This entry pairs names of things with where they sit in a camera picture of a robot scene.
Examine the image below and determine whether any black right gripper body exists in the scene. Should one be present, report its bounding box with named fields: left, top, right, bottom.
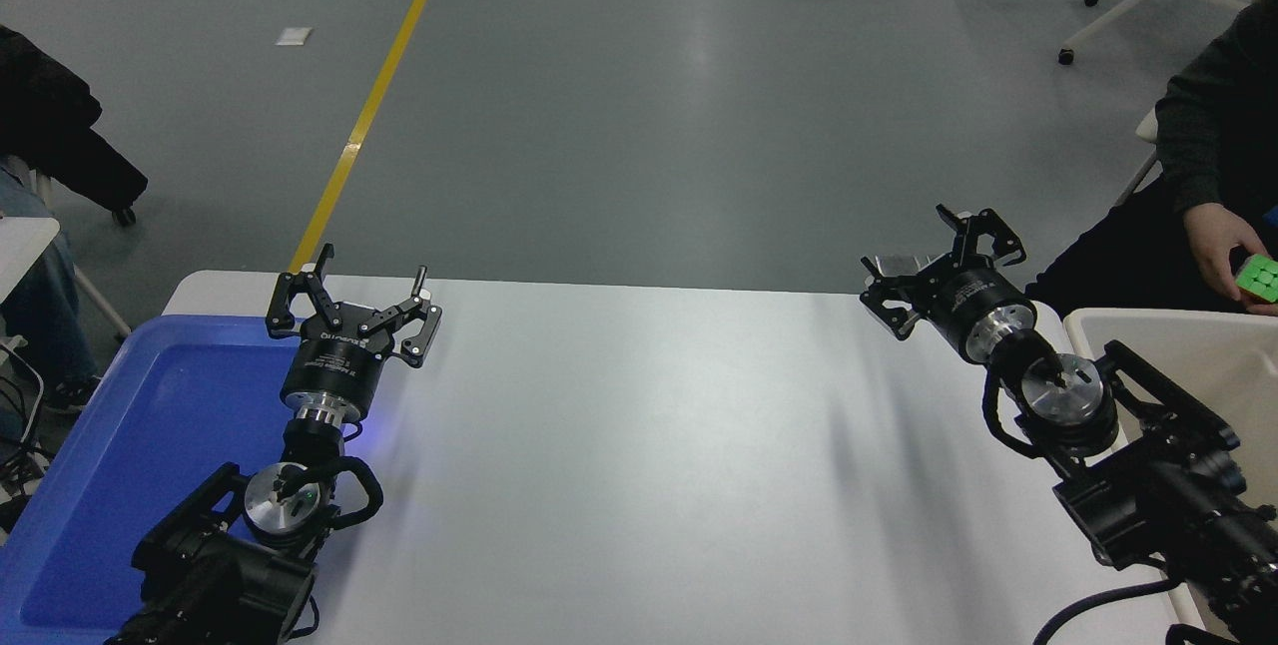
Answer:
left=919, top=261, right=1034, bottom=356

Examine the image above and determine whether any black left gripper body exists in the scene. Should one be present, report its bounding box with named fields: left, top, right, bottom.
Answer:
left=280, top=304, right=393, bottom=418

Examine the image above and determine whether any green puzzle cube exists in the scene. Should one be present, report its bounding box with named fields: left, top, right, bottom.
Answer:
left=1233, top=254, right=1278, bottom=305

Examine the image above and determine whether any blue plastic tray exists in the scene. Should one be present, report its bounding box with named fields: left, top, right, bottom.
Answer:
left=0, top=314, right=330, bottom=645

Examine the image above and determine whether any person beside bin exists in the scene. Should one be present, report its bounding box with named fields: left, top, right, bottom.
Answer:
left=1026, top=0, right=1278, bottom=317

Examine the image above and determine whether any large pale bin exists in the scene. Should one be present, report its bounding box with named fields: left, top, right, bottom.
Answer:
left=1061, top=306, right=1278, bottom=645

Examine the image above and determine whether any small white desk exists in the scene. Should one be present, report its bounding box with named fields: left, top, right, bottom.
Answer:
left=0, top=216, right=131, bottom=341

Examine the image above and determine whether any black cable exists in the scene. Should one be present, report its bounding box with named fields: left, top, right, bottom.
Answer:
left=0, top=340, right=47, bottom=504

